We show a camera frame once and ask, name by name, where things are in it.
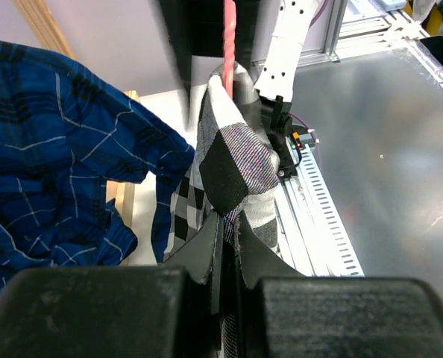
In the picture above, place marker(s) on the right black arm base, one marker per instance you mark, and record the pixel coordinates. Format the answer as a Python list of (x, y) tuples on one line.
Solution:
[(277, 123)]

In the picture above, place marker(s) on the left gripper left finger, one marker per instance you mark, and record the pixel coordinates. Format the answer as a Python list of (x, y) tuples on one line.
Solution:
[(169, 310)]

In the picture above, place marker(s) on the pink wire hanger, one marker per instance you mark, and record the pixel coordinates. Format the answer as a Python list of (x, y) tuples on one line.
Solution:
[(229, 36)]

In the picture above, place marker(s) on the blue plaid shirt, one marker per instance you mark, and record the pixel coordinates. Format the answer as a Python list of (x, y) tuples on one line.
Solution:
[(64, 134)]

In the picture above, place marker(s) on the black white checkered shirt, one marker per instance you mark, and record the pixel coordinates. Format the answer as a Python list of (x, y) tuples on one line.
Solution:
[(224, 227)]

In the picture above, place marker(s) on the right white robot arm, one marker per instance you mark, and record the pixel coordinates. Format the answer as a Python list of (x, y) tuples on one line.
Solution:
[(293, 22)]

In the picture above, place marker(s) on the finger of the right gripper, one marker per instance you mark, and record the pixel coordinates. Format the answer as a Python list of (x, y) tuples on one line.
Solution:
[(247, 12), (194, 30)]

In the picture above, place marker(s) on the aluminium mounting rail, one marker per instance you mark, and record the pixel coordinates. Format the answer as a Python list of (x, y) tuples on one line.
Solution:
[(291, 244)]

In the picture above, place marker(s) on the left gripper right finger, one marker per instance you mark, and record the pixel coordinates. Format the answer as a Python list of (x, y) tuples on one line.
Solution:
[(285, 314)]

